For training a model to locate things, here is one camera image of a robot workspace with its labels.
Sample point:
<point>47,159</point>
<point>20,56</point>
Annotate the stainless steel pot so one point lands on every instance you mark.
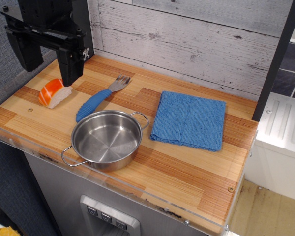
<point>107,140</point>

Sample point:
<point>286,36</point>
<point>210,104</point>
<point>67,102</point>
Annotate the dark right frame post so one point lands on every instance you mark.
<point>276,62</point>

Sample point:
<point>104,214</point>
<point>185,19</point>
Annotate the clear acrylic table edge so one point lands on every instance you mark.
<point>169,195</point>

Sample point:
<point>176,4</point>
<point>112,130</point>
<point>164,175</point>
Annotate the blue handled metal fork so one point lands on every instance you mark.
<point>92,103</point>

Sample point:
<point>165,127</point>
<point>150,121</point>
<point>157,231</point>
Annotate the salmon sushi toy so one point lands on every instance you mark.
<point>53,93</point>

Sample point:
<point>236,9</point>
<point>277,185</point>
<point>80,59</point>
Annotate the white cabinet on right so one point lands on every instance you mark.
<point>271,163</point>

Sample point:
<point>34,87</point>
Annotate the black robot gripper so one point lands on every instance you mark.
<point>47,23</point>

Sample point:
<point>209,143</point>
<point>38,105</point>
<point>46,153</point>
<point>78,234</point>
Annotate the blue dish towel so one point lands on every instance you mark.
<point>190,121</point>

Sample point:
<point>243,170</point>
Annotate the yellow object at corner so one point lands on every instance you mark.
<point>8,231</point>

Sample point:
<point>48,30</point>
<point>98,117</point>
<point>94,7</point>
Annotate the grey dispenser button panel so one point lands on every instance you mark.
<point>103,220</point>

